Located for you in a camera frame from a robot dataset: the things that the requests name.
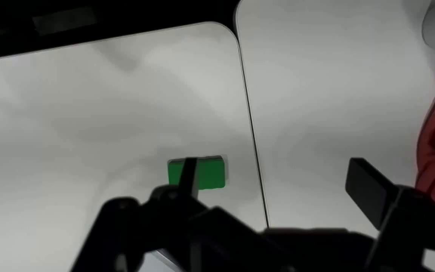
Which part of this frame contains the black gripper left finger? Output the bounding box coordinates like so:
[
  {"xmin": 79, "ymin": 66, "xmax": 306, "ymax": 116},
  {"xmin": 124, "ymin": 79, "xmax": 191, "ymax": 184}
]
[{"xmin": 179, "ymin": 157, "xmax": 198, "ymax": 196}]

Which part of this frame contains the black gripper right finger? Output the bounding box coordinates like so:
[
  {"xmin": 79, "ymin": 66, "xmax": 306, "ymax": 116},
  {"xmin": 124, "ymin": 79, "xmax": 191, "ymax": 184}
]
[{"xmin": 347, "ymin": 157, "xmax": 399, "ymax": 229}]

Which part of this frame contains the green tape square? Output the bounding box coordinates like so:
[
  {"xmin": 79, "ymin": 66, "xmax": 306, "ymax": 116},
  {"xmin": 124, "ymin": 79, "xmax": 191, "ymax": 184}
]
[{"xmin": 168, "ymin": 155, "xmax": 227, "ymax": 190}]

